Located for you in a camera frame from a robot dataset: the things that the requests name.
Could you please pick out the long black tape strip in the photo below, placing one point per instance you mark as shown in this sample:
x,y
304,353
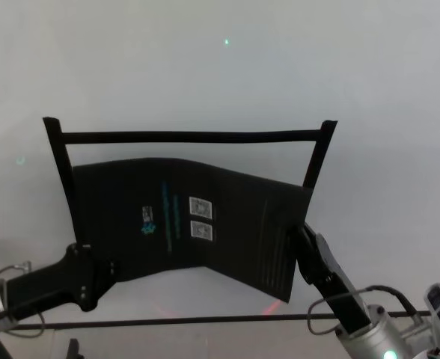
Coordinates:
x,y
190,136

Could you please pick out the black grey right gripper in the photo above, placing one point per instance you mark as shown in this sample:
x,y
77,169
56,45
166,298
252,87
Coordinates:
x,y
323,269

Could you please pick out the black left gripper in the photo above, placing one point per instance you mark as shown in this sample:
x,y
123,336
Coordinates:
x,y
51,286

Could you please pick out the black printed poster sheet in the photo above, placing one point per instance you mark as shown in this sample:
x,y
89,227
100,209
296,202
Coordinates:
x,y
223,224

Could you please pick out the small black robot part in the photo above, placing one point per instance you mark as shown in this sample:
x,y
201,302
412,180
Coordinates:
x,y
74,351

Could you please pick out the thin black edge strip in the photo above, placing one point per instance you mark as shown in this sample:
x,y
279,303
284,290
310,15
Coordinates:
x,y
167,321

